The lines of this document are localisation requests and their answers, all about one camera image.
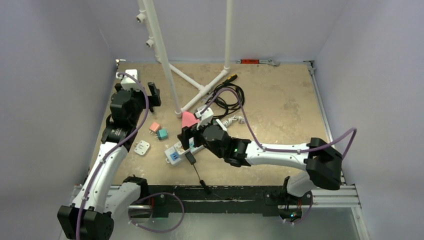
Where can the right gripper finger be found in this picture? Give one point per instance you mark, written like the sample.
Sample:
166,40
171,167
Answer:
184,138
197,134

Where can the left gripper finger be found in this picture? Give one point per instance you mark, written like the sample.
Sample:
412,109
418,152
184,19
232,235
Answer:
118,88
154,97

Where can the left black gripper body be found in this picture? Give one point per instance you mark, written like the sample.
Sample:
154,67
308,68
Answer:
139,100

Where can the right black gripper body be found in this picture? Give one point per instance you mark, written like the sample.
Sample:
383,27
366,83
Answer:
187,136

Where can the pink power socket block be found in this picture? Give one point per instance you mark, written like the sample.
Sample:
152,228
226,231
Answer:
188,120

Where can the teal plug adapter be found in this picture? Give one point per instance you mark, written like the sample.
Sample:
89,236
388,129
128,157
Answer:
162,134

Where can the white power strip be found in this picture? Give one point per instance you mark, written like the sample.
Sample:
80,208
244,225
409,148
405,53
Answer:
177,147

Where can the salmon pink plug adapter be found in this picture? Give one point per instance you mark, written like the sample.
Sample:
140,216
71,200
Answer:
154,128

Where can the white USB plug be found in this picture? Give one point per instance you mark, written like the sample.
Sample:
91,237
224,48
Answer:
142,147

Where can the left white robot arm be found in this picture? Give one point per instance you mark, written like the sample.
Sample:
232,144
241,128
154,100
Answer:
92,213

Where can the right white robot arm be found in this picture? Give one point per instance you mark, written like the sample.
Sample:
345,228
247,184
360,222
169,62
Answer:
320,164

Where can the white blue USB charger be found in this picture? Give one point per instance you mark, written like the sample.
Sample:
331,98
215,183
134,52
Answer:
174,157

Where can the small silver wrench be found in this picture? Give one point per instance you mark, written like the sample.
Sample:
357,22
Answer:
208,99

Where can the red adjustable wrench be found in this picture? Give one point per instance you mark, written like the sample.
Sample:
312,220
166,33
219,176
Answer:
269,61

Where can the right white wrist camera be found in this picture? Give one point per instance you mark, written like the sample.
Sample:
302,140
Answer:
204,114

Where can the black plug with cable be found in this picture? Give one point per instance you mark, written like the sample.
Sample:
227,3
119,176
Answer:
190,157

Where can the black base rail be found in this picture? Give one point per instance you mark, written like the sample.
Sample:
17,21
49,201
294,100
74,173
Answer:
268,201

